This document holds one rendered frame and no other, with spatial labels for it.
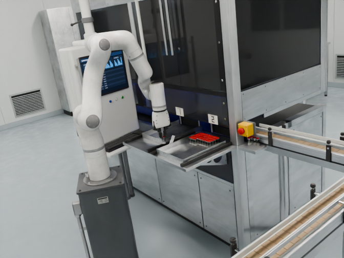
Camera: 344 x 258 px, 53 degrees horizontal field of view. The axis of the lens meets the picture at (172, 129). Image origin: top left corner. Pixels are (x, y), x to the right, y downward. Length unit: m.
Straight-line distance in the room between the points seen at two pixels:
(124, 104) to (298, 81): 1.31
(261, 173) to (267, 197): 0.22
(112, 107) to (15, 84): 4.57
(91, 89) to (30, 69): 5.39
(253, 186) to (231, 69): 0.81
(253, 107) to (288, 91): 0.36
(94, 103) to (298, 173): 1.63
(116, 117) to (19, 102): 4.57
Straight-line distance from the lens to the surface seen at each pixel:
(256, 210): 2.49
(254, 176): 2.36
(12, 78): 7.13
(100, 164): 1.95
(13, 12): 7.17
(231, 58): 2.01
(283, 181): 2.23
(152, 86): 2.00
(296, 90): 2.55
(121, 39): 1.90
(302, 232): 1.33
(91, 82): 1.85
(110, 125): 2.74
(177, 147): 2.22
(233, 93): 2.05
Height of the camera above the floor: 1.71
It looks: 19 degrees down
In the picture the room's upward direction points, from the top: 8 degrees counter-clockwise
